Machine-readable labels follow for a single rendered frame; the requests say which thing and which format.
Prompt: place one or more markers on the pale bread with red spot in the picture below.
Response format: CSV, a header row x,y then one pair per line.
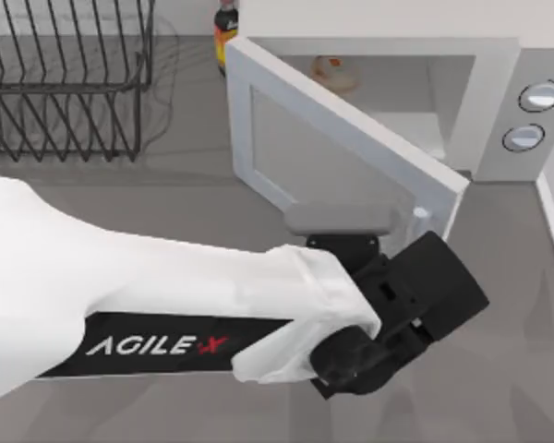
x,y
334,71

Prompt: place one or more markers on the dark bottle with orange label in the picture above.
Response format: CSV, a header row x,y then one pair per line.
x,y
225,27

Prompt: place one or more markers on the small microwave knob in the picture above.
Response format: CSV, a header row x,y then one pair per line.
x,y
524,137

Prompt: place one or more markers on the pale microwave door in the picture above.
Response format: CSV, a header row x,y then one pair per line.
x,y
332,138

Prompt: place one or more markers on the large microwave knob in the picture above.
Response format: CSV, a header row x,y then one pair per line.
x,y
541,95

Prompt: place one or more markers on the pale microwave oven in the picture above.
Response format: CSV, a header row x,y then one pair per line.
x,y
494,60

